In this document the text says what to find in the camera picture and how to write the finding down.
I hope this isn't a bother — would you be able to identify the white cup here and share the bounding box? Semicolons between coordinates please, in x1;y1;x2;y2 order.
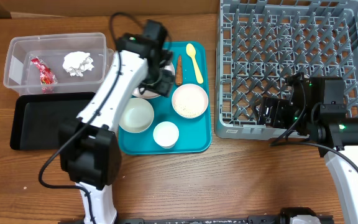
153;121;179;149

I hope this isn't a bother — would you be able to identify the white napkin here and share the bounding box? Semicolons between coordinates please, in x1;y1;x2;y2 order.
63;51;94;77

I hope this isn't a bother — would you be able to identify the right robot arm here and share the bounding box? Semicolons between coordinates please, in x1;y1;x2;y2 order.
252;73;358;223

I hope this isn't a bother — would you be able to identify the black tray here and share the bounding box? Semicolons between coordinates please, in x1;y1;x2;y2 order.
10;92;94;151

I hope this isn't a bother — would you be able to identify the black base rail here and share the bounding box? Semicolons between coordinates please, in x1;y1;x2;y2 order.
114;207;334;224

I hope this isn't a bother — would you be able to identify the teal serving tray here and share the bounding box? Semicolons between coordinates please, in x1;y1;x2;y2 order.
118;41;212;155

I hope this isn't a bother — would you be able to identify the yellow plastic spoon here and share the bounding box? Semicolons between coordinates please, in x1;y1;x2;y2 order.
186;43;204;84

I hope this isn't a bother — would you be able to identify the large white plate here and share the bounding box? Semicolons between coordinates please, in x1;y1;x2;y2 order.
132;63;175;100

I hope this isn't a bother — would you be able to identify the grey dishwasher rack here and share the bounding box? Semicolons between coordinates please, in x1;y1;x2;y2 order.
214;0;358;140

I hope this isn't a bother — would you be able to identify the clear plastic bin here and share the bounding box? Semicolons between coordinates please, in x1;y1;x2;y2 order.
3;32;113;95

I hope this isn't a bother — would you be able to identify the white bowl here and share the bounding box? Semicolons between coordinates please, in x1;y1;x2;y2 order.
119;98;154;133

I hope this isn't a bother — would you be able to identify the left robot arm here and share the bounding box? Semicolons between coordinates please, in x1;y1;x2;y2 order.
58;20;175;223

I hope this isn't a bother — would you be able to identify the pink bowl with rice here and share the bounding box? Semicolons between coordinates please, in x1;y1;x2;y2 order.
172;83;209;119

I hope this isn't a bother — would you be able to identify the red snack wrapper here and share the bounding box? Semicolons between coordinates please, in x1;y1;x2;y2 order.
31;57;58;85

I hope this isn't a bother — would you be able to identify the brown carrot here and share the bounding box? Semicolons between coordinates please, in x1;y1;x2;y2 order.
175;55;183;86

